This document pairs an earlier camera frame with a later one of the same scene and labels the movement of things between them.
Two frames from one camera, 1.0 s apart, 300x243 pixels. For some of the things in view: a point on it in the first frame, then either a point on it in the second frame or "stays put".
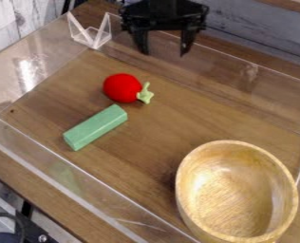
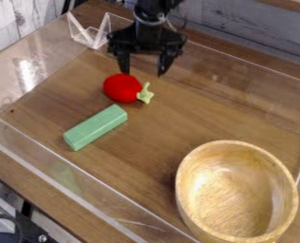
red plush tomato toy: x=123 y=88 stays put
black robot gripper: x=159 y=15 to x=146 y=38
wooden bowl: x=237 y=195 stays put
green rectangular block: x=80 y=135 stays put
